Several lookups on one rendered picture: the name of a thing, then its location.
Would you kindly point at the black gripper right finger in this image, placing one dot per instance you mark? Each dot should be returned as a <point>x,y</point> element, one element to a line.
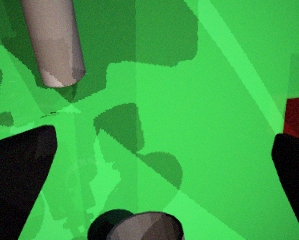
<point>285,155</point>

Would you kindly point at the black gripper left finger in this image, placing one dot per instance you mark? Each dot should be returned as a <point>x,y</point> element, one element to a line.
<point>25,161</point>

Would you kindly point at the dark green post with cap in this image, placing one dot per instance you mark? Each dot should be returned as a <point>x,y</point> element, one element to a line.
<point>100,227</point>

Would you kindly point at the grey metal tube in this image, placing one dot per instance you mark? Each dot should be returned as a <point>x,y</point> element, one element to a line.
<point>53,33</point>

